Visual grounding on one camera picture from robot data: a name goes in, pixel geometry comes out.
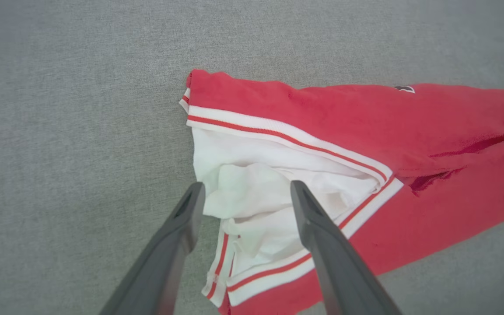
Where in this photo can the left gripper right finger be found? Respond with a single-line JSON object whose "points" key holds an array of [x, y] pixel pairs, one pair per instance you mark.
{"points": [[339, 275]]}

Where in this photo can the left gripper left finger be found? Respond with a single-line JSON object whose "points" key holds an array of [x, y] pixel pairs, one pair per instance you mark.
{"points": [[160, 275]]}

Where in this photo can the red basketball jersey white trim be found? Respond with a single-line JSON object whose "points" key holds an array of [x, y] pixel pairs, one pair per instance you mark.
{"points": [[409, 122]]}

